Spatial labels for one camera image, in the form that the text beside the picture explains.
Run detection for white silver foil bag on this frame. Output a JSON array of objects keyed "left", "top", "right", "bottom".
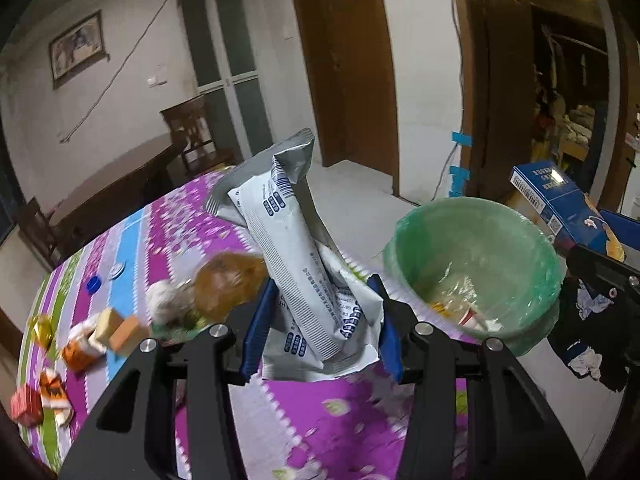
[{"left": 205, "top": 129, "right": 383, "bottom": 382}]

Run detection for blue white long carton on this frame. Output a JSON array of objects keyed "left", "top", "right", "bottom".
[{"left": 510, "top": 160, "right": 626, "bottom": 262}]

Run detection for yellow sponge block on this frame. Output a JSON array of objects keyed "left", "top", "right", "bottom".
[{"left": 92, "top": 308, "right": 124, "bottom": 348}]

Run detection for gold foil box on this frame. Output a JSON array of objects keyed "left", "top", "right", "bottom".
[{"left": 28, "top": 314, "right": 54, "bottom": 351}]

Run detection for green lined trash bin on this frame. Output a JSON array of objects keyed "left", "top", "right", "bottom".
[{"left": 382, "top": 197, "right": 566, "bottom": 356}]

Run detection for pile of dark clothes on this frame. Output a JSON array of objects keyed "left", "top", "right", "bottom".
[{"left": 548, "top": 278, "right": 629, "bottom": 392}]

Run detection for green yarn tangle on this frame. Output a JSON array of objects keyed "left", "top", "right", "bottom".
[{"left": 151, "top": 310, "right": 209, "bottom": 340}]

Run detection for brown bun in plastic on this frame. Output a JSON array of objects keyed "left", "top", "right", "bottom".
[{"left": 192, "top": 252, "right": 268, "bottom": 323}]

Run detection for floral purple striped tablecloth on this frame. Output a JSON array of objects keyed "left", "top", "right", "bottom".
[{"left": 15, "top": 168, "right": 471, "bottom": 480}]

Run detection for white round lid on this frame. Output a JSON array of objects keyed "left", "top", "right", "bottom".
[{"left": 108, "top": 262, "right": 126, "bottom": 280}]

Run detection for blue tape pieces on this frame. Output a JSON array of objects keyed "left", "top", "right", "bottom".
[{"left": 448, "top": 131, "right": 473, "bottom": 197}]

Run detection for orange white snack packet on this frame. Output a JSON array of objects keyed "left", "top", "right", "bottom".
[{"left": 61, "top": 325, "right": 106, "bottom": 374}]

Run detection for blue bottle cap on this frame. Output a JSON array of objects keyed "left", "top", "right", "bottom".
[{"left": 86, "top": 275, "right": 102, "bottom": 295}]

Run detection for dark wooden dining table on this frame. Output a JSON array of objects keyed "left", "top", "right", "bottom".
[{"left": 50, "top": 133, "right": 186, "bottom": 243}]

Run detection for wooden chair left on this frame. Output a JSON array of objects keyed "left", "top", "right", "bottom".
[{"left": 15, "top": 197, "right": 73, "bottom": 270}]

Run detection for wooden chair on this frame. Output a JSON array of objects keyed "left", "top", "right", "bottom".
[
  {"left": 160, "top": 96, "right": 235, "bottom": 177},
  {"left": 15, "top": 197, "right": 73, "bottom": 270}
]

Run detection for red small box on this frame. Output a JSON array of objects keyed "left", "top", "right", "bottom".
[{"left": 10, "top": 384, "right": 43, "bottom": 428}]

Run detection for wooden chair right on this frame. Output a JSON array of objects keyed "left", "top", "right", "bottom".
[{"left": 160, "top": 96, "right": 235, "bottom": 177}]

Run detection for brown wooden door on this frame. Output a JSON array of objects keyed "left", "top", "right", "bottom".
[{"left": 293, "top": 0, "right": 399, "bottom": 196}]

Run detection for glass double door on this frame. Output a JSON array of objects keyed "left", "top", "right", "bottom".
[{"left": 178, "top": 0, "right": 273, "bottom": 164}]

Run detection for wall light switch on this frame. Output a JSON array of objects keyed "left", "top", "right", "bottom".
[{"left": 148, "top": 75, "right": 167, "bottom": 88}]

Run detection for open brown doorway frame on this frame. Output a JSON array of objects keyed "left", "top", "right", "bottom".
[{"left": 452, "top": 0, "right": 639, "bottom": 210}]

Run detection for framed wall picture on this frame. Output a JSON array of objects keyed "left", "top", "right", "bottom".
[{"left": 49, "top": 11, "right": 108, "bottom": 89}]

